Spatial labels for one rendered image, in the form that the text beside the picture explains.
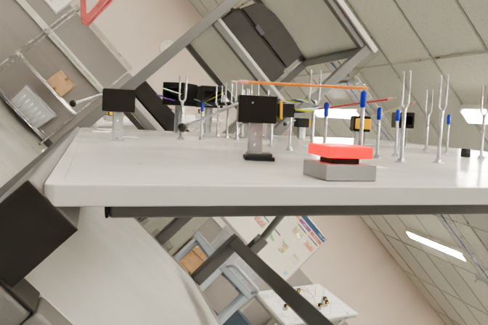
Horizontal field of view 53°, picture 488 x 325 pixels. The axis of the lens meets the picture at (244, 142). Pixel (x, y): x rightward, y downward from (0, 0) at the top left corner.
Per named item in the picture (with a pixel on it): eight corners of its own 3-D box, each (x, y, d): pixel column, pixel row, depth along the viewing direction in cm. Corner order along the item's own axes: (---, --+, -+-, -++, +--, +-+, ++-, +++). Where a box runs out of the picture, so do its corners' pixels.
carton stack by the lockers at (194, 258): (161, 267, 805) (199, 231, 820) (158, 261, 837) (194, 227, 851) (194, 301, 827) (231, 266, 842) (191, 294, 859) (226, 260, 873)
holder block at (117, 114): (68, 137, 96) (70, 86, 96) (131, 139, 100) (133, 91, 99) (67, 138, 92) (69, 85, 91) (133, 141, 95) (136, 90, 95)
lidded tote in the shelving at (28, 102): (7, 99, 700) (25, 84, 705) (11, 99, 739) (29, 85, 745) (38, 130, 715) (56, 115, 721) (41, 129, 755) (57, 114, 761)
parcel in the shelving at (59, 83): (44, 80, 713) (60, 68, 718) (46, 82, 752) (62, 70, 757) (60, 98, 721) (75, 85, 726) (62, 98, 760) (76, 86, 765)
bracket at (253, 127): (245, 154, 76) (246, 122, 75) (260, 154, 76) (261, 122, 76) (247, 157, 71) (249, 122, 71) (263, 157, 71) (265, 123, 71)
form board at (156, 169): (81, 134, 150) (81, 127, 150) (373, 145, 180) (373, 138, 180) (42, 212, 37) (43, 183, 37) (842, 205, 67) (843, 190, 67)
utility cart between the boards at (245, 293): (152, 335, 421) (232, 259, 438) (136, 286, 524) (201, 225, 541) (189, 370, 436) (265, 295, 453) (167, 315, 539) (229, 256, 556)
